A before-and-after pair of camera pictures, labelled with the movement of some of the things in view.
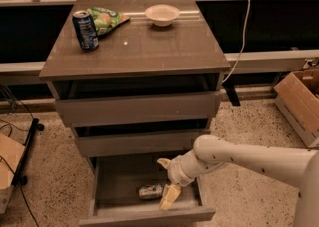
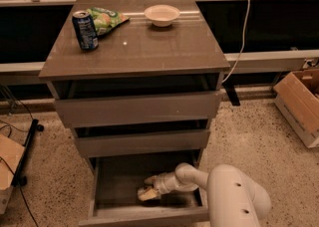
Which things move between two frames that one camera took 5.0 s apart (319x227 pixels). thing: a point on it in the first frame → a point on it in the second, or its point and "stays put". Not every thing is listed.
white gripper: [176, 172] → [160, 184]
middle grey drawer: [166, 138] stays put
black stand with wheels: [18, 178] stays put
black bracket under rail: [231, 90] stays put
